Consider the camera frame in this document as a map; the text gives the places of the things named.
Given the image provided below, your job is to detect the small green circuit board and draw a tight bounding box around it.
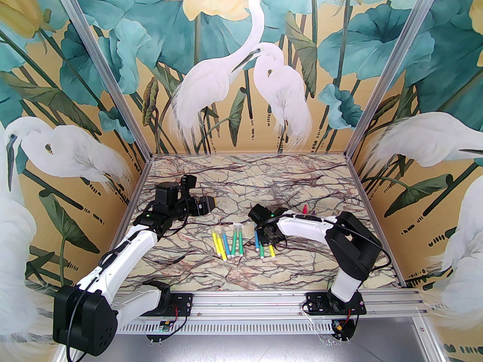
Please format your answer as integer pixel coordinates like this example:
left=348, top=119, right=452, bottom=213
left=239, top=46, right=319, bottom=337
left=146, top=321, right=172, bottom=343

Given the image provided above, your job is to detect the grey metal sheet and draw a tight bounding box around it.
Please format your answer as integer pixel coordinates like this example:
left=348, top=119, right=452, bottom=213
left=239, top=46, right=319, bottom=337
left=57, top=333, right=431, bottom=362

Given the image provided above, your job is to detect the aluminium frame post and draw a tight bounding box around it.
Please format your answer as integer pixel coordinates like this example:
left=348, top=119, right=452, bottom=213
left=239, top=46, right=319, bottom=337
left=345, top=0, right=448, bottom=161
left=49, top=0, right=154, bottom=161

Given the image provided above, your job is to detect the aluminium frame rail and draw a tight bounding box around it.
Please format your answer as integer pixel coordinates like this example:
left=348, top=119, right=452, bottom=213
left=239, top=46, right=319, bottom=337
left=75, top=290, right=431, bottom=319

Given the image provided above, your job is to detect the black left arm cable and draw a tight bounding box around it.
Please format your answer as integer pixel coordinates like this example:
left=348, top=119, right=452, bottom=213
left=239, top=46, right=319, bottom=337
left=65, top=217, right=189, bottom=359

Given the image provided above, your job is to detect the perforated metal strip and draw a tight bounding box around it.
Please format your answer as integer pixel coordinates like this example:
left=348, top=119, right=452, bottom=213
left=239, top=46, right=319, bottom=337
left=113, top=321, right=419, bottom=336

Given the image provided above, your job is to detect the small board with yellow connector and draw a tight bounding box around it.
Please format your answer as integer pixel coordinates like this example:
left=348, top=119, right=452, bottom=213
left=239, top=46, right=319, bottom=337
left=331, top=318, right=357, bottom=343

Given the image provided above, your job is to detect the red black wire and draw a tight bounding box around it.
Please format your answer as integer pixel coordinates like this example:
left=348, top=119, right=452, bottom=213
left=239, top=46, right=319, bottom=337
left=166, top=303, right=188, bottom=334
left=334, top=310, right=359, bottom=333

